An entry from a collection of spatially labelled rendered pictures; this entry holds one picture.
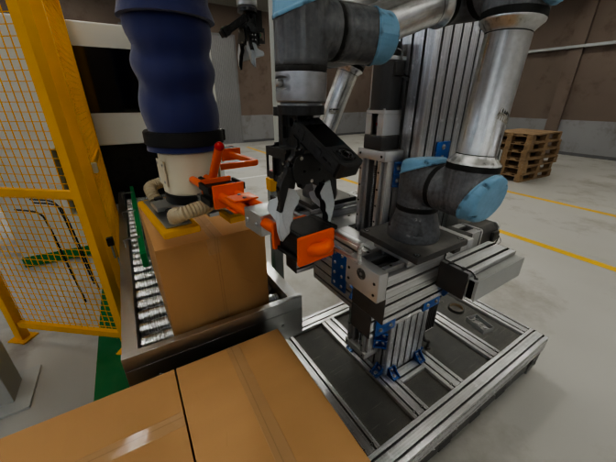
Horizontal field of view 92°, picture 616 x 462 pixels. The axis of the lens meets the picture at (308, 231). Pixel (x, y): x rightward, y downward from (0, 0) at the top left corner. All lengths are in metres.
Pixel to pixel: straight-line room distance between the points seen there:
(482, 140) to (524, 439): 1.48
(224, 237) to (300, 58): 0.82
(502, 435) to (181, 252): 1.62
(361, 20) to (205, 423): 1.04
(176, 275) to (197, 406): 0.43
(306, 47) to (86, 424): 1.13
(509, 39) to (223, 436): 1.16
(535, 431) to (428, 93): 1.59
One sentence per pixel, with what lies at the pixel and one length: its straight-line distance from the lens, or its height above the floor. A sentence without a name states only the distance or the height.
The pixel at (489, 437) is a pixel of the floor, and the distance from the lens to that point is 1.84.
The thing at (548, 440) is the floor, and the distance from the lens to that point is 1.97.
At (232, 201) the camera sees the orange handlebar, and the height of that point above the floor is 1.20.
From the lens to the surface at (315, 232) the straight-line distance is 0.48.
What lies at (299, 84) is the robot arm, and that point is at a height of 1.43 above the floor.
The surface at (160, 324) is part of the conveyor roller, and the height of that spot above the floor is 0.54.
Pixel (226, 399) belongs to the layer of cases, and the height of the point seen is 0.54.
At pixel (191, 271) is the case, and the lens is 1.17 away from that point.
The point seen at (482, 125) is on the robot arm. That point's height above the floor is 1.36.
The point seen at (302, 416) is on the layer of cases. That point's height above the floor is 0.54.
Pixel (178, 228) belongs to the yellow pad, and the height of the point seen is 1.08.
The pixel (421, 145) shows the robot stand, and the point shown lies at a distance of 1.07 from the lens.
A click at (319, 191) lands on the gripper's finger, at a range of 0.50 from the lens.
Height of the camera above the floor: 1.41
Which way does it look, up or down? 24 degrees down
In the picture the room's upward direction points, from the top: straight up
